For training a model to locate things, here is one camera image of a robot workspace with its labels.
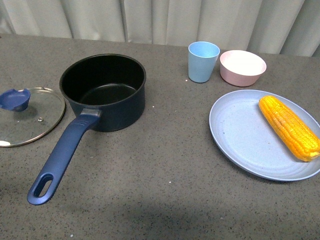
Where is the light blue plate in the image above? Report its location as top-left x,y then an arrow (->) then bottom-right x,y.
209,89 -> 320,182

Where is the glass lid blue knob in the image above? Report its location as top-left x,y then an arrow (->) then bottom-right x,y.
0,87 -> 66,148

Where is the pink bowl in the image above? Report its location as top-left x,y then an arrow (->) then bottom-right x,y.
219,50 -> 267,87

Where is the light blue cup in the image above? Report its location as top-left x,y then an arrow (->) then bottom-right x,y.
188,41 -> 220,83

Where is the yellow corn cob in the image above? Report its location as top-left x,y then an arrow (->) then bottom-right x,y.
258,95 -> 320,162

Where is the dark blue saucepan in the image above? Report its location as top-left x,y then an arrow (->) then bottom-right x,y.
27,54 -> 147,206

